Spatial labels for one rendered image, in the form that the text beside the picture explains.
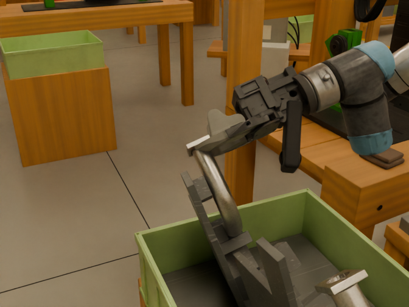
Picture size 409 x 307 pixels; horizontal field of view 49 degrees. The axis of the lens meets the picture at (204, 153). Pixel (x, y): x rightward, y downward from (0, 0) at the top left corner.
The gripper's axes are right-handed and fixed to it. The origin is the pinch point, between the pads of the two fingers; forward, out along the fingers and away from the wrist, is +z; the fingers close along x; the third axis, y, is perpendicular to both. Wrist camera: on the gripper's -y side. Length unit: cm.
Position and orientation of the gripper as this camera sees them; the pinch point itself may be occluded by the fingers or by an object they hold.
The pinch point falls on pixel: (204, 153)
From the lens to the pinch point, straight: 73.0
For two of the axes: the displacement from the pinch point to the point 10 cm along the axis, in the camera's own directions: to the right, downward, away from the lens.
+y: -4.3, -8.8, 2.3
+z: -9.0, 4.2, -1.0
